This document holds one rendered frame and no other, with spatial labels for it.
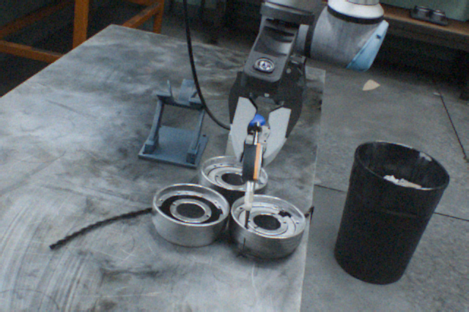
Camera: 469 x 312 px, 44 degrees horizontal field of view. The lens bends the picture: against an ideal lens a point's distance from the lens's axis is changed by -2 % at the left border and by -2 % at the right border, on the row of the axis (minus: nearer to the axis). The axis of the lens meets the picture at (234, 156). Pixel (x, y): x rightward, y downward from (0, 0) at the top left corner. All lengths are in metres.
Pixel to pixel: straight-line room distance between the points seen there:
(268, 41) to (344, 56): 0.53
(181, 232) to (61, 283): 0.17
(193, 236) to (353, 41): 0.61
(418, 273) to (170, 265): 1.68
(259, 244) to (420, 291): 1.52
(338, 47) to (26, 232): 0.73
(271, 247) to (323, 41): 0.58
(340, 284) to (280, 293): 1.40
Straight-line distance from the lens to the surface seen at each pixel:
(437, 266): 2.44
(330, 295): 2.09
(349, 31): 1.23
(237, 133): 0.79
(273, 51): 0.72
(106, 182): 0.92
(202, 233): 0.78
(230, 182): 0.94
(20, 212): 0.85
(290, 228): 0.83
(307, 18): 0.76
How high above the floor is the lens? 1.28
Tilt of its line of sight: 27 degrees down
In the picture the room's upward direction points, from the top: 11 degrees clockwise
